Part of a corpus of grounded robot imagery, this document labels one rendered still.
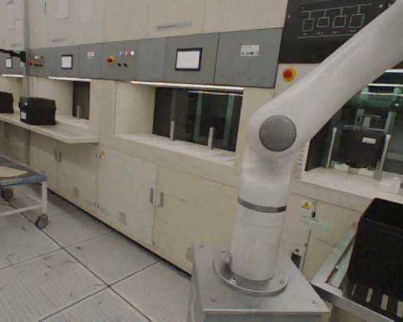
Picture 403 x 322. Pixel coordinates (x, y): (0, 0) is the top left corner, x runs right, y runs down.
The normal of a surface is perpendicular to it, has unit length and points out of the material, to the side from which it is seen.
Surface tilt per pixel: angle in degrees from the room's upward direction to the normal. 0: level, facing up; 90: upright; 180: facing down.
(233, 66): 90
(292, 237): 90
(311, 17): 90
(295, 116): 70
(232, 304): 0
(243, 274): 90
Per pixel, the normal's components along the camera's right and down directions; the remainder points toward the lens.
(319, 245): -0.62, 0.09
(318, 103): 0.18, -0.06
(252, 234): -0.43, 0.14
